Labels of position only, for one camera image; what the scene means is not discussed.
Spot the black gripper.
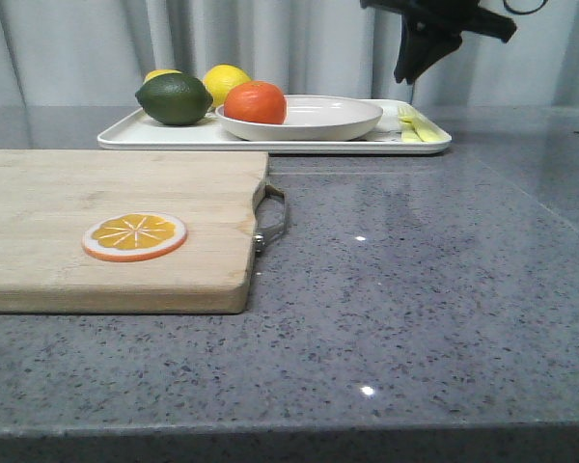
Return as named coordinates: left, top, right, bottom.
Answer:
left=360, top=0, right=517, bottom=85

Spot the beige round plate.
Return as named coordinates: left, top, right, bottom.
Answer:
left=216, top=95, right=383, bottom=142

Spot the orange mandarin fruit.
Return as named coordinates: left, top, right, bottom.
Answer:
left=223, top=80, right=287, bottom=124

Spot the white bear-print tray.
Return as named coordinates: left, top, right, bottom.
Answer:
left=97, top=95, right=452, bottom=155

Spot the yellow plastic spoon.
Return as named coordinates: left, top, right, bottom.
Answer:
left=399, top=106, right=452, bottom=143

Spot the yellow lemon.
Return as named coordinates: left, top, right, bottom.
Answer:
left=144, top=68, right=181, bottom=83
left=203, top=64, right=252, bottom=108

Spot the green lime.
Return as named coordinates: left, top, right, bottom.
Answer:
left=135, top=73, right=213, bottom=126

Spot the orange slice toy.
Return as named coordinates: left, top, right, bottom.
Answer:
left=81, top=212, right=187, bottom=262

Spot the grey curtain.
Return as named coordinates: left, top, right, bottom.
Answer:
left=0, top=1, right=579, bottom=107

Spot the wooden cutting board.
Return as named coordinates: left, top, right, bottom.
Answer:
left=0, top=150, right=268, bottom=314

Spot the black cable loop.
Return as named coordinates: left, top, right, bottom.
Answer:
left=502, top=0, right=549, bottom=14

